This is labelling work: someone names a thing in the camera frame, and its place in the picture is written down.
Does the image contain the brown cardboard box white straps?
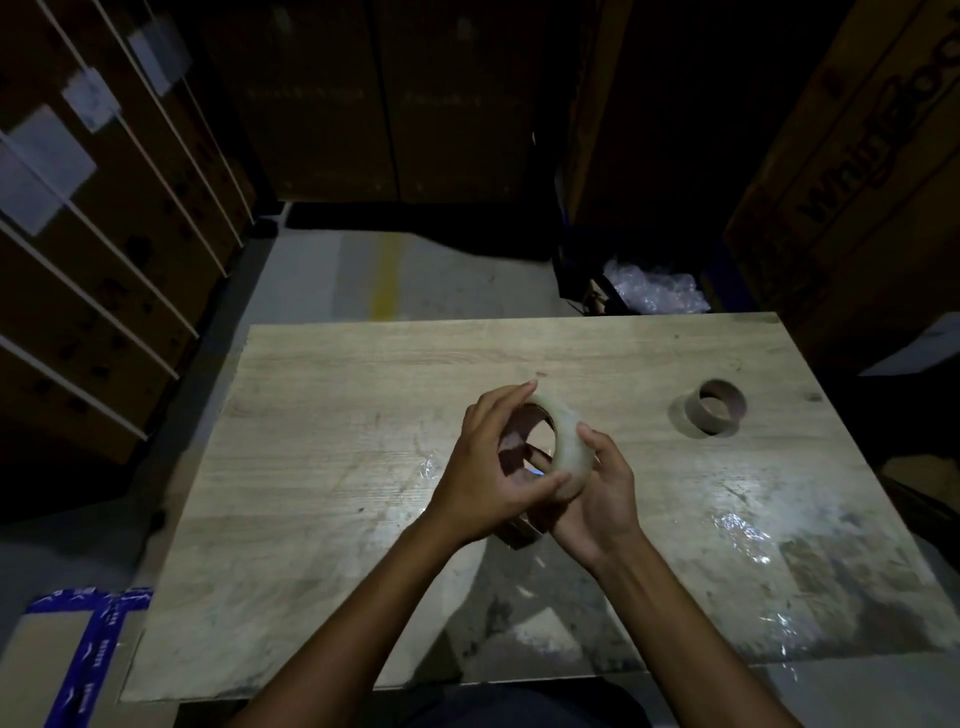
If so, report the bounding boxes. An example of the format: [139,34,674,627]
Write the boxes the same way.
[0,0,260,466]

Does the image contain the crumpled clear plastic wrap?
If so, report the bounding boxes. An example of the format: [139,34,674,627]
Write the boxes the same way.
[603,258,712,316]

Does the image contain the person's dark clothing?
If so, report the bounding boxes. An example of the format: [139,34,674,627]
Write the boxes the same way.
[397,678,654,728]

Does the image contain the medium white paper label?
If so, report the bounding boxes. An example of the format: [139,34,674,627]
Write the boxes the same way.
[127,14,195,95]

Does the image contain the small white paper label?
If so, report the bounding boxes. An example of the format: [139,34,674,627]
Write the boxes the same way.
[61,67,124,135]

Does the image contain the tall dark cardboard box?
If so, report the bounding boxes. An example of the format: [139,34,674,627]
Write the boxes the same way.
[562,0,751,249]

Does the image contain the cardboard tape core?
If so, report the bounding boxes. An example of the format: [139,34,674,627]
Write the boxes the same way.
[683,378,749,438]

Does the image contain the blue metal rack post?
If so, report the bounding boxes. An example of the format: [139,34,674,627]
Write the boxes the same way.
[704,247,744,313]

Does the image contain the blue tape dispenser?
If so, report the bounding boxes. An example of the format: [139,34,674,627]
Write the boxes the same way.
[494,512,545,553]

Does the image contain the clear packing tape roll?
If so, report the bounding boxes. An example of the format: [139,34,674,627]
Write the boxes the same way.
[497,383,594,502]

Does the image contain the cardboard box with blue tape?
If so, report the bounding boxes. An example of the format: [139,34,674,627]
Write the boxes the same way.
[14,587,155,728]

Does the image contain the person's right hand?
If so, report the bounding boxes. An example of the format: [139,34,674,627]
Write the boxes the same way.
[524,422,640,575]

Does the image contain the dark brown cardboard box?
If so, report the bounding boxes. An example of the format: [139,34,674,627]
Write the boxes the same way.
[202,0,399,204]
[374,0,560,208]

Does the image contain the person's right forearm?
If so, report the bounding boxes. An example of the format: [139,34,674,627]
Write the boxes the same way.
[592,536,804,728]

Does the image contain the large printed cardboard box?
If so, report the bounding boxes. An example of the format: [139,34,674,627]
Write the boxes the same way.
[723,0,960,369]

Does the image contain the person's left hand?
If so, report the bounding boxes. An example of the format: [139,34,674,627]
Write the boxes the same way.
[427,378,571,545]

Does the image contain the person's left forearm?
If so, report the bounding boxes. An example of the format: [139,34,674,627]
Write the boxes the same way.
[224,517,489,728]

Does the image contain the large white paper label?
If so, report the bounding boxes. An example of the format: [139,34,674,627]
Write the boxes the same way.
[0,104,99,235]

